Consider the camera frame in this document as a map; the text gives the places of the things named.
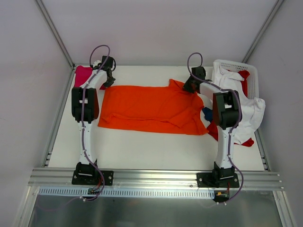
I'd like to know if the orange t shirt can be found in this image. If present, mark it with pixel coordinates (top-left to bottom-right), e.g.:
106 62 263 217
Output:
98 79 208 136

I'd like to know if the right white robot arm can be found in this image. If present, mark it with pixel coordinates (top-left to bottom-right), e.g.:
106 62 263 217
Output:
183 66 242 188

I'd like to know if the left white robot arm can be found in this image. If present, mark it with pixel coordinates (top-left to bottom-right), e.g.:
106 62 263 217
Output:
71 56 116 184

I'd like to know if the folded pink t shirt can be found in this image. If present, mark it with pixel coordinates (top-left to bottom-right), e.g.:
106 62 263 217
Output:
74 66 107 90

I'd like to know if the dark blue t shirt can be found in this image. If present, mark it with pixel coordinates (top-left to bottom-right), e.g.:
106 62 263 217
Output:
202 107 213 122

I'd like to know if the red t shirt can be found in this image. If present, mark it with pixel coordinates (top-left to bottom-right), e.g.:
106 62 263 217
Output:
207 70 254 147

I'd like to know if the white plastic laundry basket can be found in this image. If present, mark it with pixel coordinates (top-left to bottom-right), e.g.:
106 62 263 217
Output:
212 60 258 108

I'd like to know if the white t shirt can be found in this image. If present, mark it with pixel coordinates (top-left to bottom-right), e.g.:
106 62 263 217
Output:
212 61 266 147

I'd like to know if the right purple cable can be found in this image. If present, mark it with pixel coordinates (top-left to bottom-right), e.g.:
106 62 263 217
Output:
187 52 244 205

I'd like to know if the purple cable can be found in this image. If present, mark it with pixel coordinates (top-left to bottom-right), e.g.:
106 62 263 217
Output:
80 44 111 201
187 52 244 205

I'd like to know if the left aluminium frame post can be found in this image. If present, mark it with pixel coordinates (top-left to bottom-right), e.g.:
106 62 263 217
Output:
34 0 75 69

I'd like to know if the aluminium frame post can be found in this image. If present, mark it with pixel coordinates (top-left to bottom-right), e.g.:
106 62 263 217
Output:
241 0 285 63
34 0 75 69

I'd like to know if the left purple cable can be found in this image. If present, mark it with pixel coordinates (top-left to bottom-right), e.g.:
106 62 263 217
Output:
80 44 111 201

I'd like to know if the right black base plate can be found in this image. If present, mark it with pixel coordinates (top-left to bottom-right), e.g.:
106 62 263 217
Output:
196 172 240 188

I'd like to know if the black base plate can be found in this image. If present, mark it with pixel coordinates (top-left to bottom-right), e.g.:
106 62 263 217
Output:
71 169 114 186
196 172 240 188

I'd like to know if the aluminium mounting rail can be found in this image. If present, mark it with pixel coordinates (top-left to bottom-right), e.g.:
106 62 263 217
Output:
28 167 285 191

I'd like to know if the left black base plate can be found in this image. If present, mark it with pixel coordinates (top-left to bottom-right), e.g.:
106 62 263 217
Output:
71 169 114 186

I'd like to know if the right aluminium frame post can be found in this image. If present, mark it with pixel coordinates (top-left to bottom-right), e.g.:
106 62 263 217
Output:
241 0 285 63

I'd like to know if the white slotted cable duct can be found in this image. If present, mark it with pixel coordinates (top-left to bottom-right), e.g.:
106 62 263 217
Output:
38 186 214 199

